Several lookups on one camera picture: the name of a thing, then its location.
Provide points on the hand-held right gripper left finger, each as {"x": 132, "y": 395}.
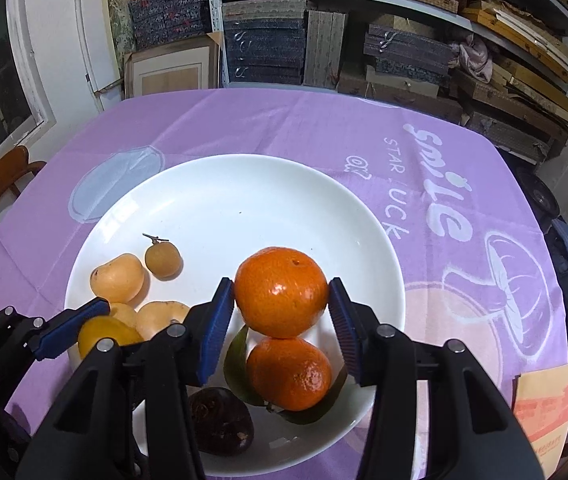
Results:
{"x": 214, "y": 330}

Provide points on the brown paper envelope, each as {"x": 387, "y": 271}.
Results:
{"x": 546, "y": 405}

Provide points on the orange mandarin with leaves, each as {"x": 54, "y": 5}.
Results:
{"x": 289, "y": 372}

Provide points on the brown wooden chair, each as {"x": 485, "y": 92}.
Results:
{"x": 6, "y": 180}

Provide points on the stack of dark blue boxes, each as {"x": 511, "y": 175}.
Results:
{"x": 264, "y": 45}

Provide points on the white metal shelf rack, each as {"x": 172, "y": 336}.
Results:
{"x": 215, "y": 35}

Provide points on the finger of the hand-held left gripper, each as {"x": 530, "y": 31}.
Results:
{"x": 71, "y": 327}

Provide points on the pink crumpled cloth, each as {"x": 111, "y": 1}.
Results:
{"x": 473, "y": 57}

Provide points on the green patterned panel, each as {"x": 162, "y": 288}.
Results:
{"x": 116, "y": 15}

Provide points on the white oval plate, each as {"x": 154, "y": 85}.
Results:
{"x": 244, "y": 195}

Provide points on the upright grey boxes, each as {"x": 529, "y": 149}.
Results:
{"x": 324, "y": 47}

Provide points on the oval yellow loquat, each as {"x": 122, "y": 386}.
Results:
{"x": 124, "y": 312}

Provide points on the white leaning board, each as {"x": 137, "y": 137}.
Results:
{"x": 94, "y": 35}

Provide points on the black round wheel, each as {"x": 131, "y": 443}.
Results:
{"x": 538, "y": 195}

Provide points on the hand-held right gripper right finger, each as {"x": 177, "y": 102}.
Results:
{"x": 346, "y": 330}

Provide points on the yellow round tomato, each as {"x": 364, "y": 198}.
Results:
{"x": 106, "y": 335}

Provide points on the large dark water chestnut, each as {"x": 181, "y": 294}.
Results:
{"x": 221, "y": 422}

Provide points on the brown longan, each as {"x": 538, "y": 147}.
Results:
{"x": 162, "y": 260}

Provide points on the framed picture in cardboard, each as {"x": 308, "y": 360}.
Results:
{"x": 169, "y": 72}

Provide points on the stack of grey flat boxes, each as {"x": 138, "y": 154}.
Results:
{"x": 403, "y": 50}

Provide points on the stack of blue floral boxes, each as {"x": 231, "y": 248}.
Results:
{"x": 169, "y": 12}

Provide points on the stack of wooden frames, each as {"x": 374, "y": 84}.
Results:
{"x": 523, "y": 60}

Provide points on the yellow loquat with dark tip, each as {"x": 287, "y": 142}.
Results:
{"x": 116, "y": 275}

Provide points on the plain orange mandarin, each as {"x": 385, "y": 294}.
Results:
{"x": 281, "y": 292}

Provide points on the purple printed tablecloth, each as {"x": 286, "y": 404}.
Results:
{"x": 314, "y": 125}

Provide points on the round pale yellow loquat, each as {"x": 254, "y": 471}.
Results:
{"x": 161, "y": 317}

